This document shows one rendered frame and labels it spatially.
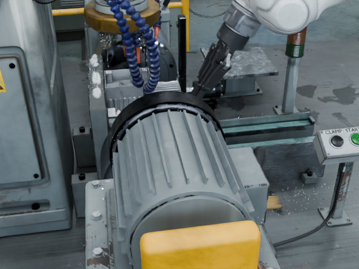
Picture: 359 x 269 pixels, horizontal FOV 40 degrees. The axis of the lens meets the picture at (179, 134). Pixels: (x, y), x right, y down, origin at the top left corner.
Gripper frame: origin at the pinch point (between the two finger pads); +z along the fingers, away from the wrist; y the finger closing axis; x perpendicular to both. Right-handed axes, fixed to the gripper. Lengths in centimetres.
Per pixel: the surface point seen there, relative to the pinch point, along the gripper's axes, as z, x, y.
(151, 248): -12, -29, 74
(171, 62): 3.4, -0.6, -27.1
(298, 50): -16, 38, -33
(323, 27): 6, 213, -304
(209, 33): 59, 119, -309
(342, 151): -10.8, 29.1, 23.2
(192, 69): 20, 27, -77
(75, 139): 33.6, -19.3, -15.4
